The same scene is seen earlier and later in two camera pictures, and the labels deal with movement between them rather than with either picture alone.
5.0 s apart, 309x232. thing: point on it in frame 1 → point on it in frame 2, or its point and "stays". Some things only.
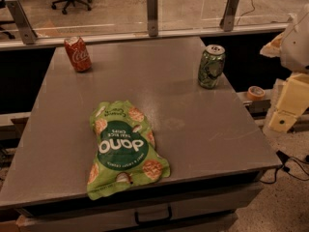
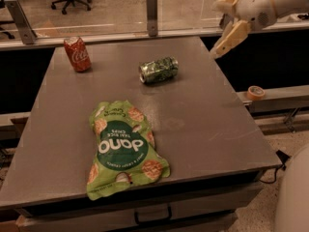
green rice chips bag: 125,145 stays
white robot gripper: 298,45 → 256,8
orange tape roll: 255,93 stays
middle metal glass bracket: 153,14 stays
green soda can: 211,66 → 164,70
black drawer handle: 154,220 stays
